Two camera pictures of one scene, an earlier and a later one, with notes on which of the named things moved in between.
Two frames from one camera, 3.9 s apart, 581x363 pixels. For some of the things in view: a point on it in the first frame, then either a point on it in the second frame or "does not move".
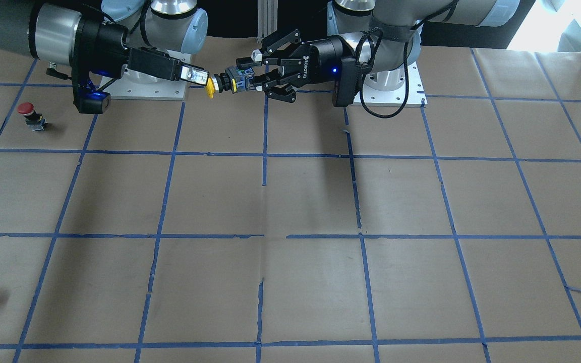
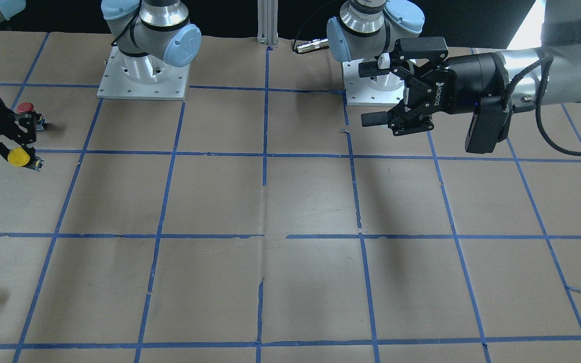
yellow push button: (234, 78) -> (18, 157)
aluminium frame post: (267, 18) does not move
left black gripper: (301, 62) -> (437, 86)
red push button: (34, 120) does not move
